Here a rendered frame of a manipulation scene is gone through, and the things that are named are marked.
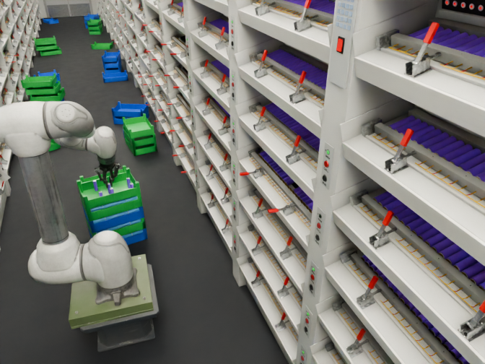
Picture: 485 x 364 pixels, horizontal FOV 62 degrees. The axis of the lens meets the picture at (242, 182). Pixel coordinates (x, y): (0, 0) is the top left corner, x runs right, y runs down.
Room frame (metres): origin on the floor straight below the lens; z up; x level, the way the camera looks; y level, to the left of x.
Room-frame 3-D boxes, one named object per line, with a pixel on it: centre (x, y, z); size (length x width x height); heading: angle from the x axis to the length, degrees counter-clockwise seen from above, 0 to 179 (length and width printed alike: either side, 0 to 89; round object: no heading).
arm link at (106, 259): (1.29, 0.57, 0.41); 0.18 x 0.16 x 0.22; 99
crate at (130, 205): (1.93, 0.76, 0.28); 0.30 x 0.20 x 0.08; 120
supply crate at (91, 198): (1.93, 0.76, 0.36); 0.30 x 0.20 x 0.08; 120
